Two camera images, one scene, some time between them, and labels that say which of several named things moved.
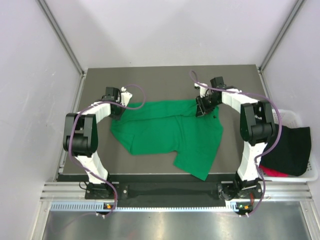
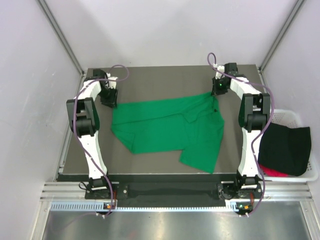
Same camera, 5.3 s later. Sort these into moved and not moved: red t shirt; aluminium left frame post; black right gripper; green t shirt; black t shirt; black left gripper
Moved: green t shirt; black right gripper; black left gripper
Not moved: black t shirt; aluminium left frame post; red t shirt
